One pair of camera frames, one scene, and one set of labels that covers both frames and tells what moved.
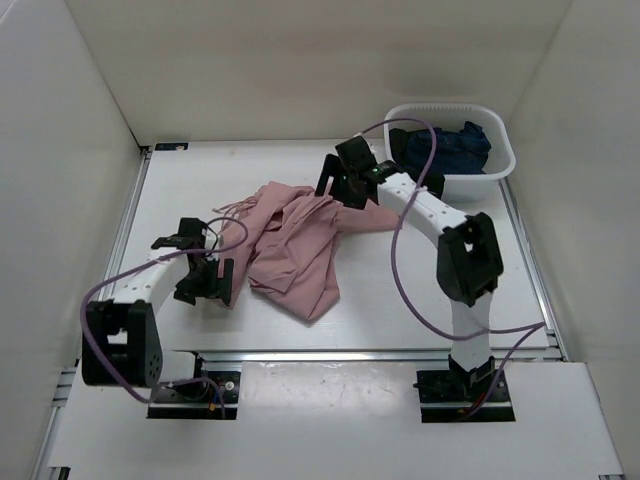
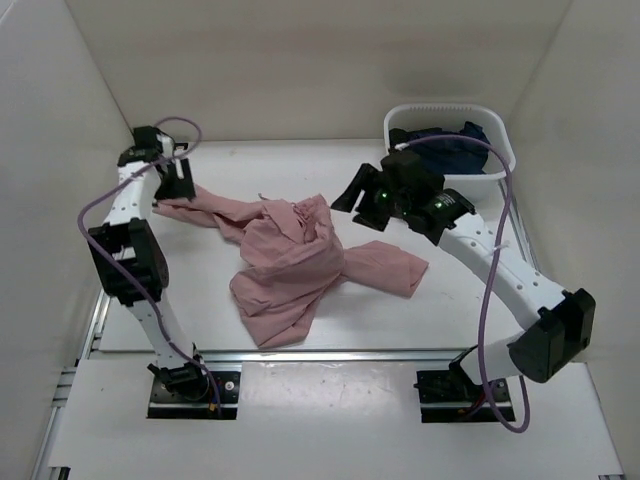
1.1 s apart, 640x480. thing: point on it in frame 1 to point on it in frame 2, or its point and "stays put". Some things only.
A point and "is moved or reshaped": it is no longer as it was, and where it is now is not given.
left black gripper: x=185 y=291 to x=182 y=188
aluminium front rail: x=345 y=356 stays put
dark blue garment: x=462 y=152 stays put
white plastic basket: x=462 y=188 stays put
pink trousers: x=285 y=241 is moved or reshaped
